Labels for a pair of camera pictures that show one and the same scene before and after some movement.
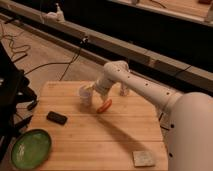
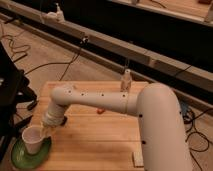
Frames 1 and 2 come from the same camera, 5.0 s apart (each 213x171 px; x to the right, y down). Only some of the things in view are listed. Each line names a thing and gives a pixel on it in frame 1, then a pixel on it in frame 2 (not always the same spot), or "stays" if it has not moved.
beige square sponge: x=143 y=158 stays
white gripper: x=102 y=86 -> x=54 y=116
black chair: x=14 y=87 stays
